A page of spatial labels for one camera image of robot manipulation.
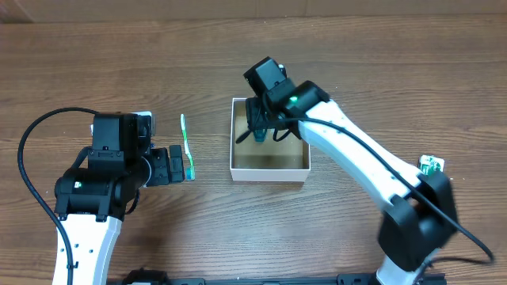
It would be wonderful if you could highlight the green white toothbrush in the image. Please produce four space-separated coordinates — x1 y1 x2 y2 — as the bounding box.
181 114 196 181

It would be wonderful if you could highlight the teal mouthwash bottle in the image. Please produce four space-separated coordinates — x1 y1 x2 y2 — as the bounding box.
253 129 267 143

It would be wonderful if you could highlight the green white soap packet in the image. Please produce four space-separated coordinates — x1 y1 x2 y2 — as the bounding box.
418 154 444 176

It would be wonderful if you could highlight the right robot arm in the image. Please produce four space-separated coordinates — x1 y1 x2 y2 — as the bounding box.
249 78 459 284

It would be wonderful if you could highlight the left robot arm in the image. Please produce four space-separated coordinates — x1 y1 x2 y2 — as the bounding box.
52 112 185 284

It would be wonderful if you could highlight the white cardboard box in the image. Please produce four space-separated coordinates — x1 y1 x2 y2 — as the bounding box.
229 98 311 183

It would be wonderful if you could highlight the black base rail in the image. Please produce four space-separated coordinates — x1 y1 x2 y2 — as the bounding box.
106 268 448 285

